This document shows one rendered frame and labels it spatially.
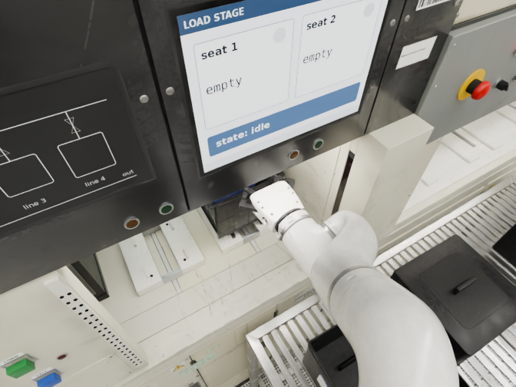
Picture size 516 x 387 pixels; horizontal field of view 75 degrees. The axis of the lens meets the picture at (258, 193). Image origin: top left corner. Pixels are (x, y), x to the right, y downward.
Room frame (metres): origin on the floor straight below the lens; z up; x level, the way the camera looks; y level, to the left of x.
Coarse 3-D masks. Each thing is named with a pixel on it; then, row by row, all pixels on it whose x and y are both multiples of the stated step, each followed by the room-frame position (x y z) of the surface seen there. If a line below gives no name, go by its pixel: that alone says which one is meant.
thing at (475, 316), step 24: (456, 240) 0.59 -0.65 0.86; (408, 264) 0.51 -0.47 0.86; (432, 264) 0.51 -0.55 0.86; (456, 264) 0.50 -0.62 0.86; (480, 264) 0.51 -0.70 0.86; (408, 288) 0.43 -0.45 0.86; (432, 288) 0.43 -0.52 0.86; (456, 288) 0.41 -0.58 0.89; (480, 288) 0.43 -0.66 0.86; (504, 288) 0.43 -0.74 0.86; (456, 312) 0.35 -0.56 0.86; (480, 312) 0.35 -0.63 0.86; (504, 312) 0.36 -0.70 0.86; (456, 336) 0.29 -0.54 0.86; (480, 336) 0.29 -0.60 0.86; (456, 360) 0.24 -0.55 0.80
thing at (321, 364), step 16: (320, 336) 0.27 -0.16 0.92; (336, 336) 0.31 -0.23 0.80; (320, 352) 0.27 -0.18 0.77; (336, 352) 0.27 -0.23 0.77; (352, 352) 0.27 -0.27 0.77; (320, 368) 0.20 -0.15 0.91; (336, 368) 0.23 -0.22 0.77; (352, 368) 0.23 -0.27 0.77; (320, 384) 0.18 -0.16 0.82; (336, 384) 0.19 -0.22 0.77; (352, 384) 0.19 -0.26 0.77; (464, 384) 0.16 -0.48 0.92
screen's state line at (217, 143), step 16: (320, 96) 0.42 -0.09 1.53; (336, 96) 0.44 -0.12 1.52; (352, 96) 0.46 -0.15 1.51; (288, 112) 0.39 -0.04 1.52; (304, 112) 0.41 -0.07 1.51; (320, 112) 0.42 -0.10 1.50; (240, 128) 0.36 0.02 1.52; (256, 128) 0.37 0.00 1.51; (272, 128) 0.38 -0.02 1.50; (208, 144) 0.33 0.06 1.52; (224, 144) 0.34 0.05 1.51; (240, 144) 0.35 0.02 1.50
